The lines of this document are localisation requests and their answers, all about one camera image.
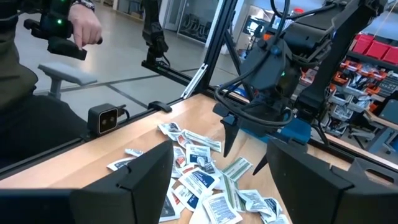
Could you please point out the teal plastic bin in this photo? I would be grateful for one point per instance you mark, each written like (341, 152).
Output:
(297, 130)

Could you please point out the storage shelf rack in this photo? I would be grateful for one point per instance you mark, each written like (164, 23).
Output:
(351, 90)

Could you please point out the computer monitor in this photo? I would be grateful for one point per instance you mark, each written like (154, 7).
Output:
(252, 26)

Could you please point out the antiseptic packet dark label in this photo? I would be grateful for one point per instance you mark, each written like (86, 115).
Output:
(119, 163)

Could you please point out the silver aluminium bar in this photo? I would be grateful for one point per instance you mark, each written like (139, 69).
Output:
(194, 81)

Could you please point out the green striped bandage wrapper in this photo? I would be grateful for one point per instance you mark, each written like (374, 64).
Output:
(202, 140)
(231, 193)
(237, 168)

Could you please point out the person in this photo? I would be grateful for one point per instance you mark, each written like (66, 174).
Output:
(15, 77)

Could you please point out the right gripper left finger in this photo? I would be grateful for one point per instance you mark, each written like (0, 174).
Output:
(140, 193)

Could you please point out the person's hand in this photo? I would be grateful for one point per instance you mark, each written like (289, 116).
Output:
(85, 25)

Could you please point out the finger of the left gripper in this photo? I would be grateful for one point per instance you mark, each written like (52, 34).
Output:
(262, 165)
(230, 133)

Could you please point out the red storage bin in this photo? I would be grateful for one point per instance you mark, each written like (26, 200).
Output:
(377, 49)
(391, 56)
(362, 45)

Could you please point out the black frame clamp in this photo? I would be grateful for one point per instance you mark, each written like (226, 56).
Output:
(160, 106)

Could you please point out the black table-level camera box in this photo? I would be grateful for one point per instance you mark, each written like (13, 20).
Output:
(102, 119)

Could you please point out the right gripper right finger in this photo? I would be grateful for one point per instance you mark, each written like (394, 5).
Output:
(311, 199)

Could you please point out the white packet red print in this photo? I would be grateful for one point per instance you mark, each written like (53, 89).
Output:
(180, 157)
(187, 169)

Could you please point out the grey chair armrest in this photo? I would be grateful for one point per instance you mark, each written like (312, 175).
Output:
(65, 73)

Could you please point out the wooden workbench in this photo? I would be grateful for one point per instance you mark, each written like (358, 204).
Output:
(384, 121)

